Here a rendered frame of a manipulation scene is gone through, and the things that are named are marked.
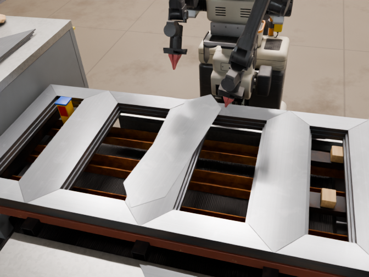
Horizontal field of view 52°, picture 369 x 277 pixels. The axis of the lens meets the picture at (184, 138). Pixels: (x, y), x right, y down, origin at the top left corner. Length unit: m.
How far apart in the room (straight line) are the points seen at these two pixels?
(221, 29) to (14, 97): 1.06
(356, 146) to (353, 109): 1.74
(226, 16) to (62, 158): 1.04
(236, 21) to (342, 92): 1.77
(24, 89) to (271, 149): 1.21
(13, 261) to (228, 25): 1.40
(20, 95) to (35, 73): 0.15
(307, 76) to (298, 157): 2.22
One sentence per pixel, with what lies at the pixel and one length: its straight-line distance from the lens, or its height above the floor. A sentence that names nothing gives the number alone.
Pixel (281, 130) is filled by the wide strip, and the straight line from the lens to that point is 1.65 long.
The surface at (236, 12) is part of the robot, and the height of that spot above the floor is 1.15.
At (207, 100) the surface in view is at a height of 0.87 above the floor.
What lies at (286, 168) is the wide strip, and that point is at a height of 0.87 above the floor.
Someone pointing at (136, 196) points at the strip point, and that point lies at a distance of 1.39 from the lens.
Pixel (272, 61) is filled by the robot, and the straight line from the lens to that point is 2.34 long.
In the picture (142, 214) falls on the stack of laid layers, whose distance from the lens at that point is 1.34.
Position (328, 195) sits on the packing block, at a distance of 1.49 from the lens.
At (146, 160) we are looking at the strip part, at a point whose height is 0.87.
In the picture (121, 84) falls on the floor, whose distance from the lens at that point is 3.64.
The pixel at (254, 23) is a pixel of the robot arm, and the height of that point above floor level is 1.31.
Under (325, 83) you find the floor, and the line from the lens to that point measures 3.63.
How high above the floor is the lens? 1.91
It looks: 41 degrees down
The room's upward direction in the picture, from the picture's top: 4 degrees counter-clockwise
